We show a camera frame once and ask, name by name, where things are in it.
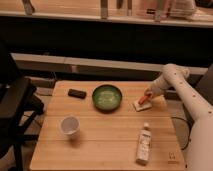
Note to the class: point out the black office chair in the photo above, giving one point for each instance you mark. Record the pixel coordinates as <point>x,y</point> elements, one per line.
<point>18,107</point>

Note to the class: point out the green bowl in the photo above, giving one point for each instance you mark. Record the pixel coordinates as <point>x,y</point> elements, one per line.
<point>106,97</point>

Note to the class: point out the black rectangular block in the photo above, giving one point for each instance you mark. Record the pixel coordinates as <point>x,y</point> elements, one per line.
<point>77,93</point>

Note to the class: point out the white bottle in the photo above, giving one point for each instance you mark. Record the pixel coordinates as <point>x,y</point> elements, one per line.
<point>144,143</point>

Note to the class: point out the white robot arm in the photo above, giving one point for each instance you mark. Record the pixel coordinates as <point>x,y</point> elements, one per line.
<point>199,155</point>

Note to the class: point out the white sponge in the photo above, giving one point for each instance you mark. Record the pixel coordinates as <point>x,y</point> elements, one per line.
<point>146,105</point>

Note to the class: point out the red pepper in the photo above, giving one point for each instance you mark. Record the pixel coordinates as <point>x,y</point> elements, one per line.
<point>144,99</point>

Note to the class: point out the white plastic cup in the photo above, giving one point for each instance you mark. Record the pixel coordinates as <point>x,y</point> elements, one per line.
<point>70,127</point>

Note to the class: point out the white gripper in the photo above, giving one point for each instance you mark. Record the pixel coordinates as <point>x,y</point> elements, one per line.
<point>157,87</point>

